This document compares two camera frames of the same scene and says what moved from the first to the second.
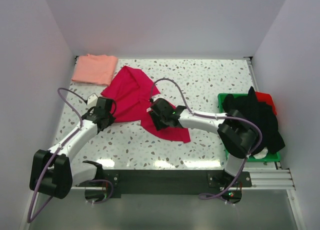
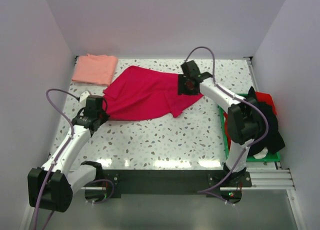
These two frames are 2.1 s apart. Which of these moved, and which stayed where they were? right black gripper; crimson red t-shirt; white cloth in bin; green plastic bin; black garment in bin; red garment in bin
Moved: right black gripper; crimson red t-shirt
Stayed: black garment in bin; red garment in bin; green plastic bin; white cloth in bin
